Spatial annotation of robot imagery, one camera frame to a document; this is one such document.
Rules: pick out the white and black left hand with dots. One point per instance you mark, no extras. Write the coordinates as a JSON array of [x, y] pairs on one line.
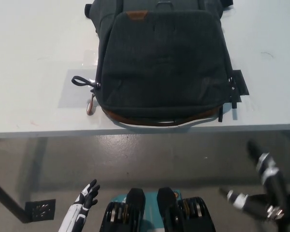
[[75, 215]]

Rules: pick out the white and black right hand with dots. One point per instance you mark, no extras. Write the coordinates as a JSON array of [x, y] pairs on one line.
[[276, 191]]

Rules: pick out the dark grey backpack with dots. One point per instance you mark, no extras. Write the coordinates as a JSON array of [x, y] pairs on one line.
[[164, 65]]

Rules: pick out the black tape patch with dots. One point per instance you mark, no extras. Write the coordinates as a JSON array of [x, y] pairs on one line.
[[241, 84]]

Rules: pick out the large clear tape patch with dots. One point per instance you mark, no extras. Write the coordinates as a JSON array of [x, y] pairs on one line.
[[77, 96]]

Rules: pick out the small clear tape patch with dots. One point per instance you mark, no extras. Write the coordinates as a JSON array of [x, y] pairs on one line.
[[90, 56]]

